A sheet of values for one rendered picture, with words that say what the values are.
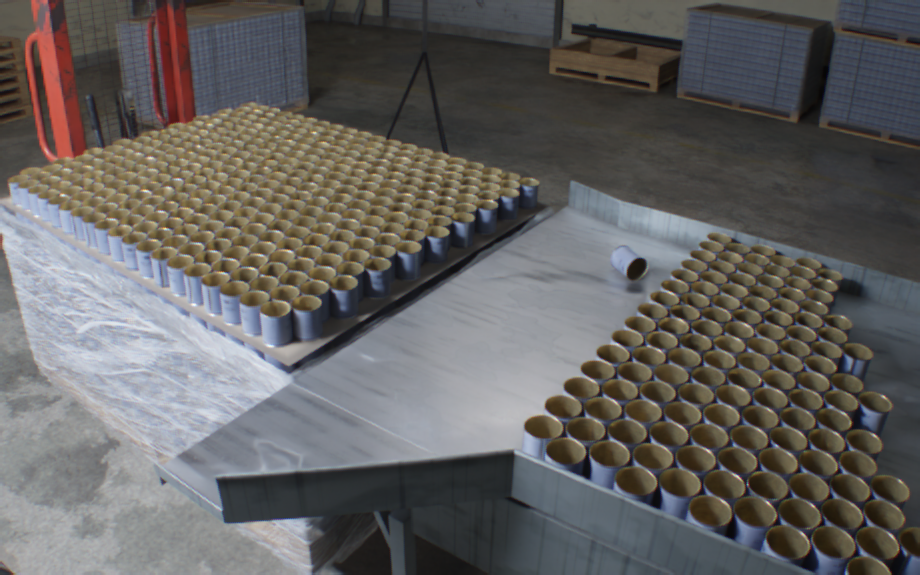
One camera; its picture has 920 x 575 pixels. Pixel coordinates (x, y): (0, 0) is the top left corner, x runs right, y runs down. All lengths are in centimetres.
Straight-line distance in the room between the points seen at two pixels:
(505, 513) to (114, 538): 181
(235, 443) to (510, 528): 53
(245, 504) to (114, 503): 180
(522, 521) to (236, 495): 50
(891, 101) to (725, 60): 184
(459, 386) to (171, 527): 159
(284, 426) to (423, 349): 38
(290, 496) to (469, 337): 63
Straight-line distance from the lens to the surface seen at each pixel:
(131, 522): 294
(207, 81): 699
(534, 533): 137
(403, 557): 171
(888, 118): 853
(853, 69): 848
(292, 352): 165
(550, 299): 186
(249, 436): 145
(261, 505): 127
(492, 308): 181
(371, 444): 140
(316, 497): 125
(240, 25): 717
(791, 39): 850
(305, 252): 191
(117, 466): 319
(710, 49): 875
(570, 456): 132
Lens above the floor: 198
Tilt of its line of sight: 28 degrees down
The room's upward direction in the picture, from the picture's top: 2 degrees clockwise
